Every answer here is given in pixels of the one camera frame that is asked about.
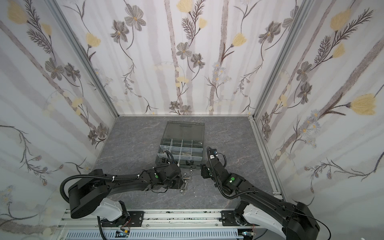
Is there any white perforated cable duct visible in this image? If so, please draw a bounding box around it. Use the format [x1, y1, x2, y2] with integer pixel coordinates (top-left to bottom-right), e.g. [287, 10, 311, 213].
[65, 229, 245, 240]

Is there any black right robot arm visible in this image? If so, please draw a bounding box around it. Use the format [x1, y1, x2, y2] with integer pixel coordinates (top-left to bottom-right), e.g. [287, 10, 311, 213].
[202, 147, 323, 240]

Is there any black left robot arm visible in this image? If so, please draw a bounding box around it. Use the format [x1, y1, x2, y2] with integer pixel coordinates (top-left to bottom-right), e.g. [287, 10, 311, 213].
[60, 151, 183, 222]

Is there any grey plastic organizer box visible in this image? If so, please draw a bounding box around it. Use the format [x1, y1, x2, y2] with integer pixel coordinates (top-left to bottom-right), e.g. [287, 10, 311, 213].
[155, 121, 205, 169]

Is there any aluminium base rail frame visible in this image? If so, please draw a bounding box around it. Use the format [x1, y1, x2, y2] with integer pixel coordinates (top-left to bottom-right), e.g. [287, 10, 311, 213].
[53, 209, 285, 240]

